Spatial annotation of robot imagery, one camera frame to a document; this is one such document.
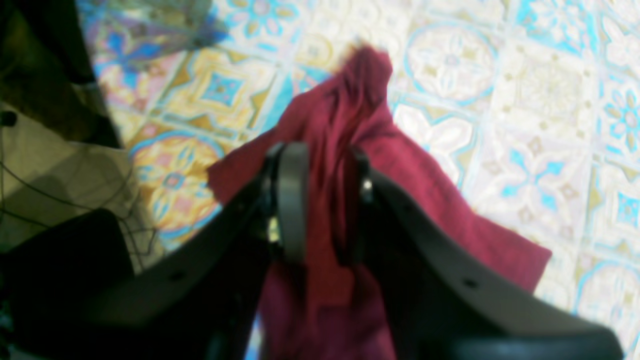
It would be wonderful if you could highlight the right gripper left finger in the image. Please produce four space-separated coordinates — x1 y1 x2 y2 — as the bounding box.
1 143 310 360

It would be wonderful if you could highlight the patterned tablecloth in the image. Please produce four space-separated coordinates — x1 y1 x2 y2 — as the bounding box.
76 0 640 360

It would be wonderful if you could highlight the maroon t-shirt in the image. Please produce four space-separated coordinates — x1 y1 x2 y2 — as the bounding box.
207 46 553 360

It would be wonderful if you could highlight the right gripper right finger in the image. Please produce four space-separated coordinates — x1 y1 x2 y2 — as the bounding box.
340 147 623 360

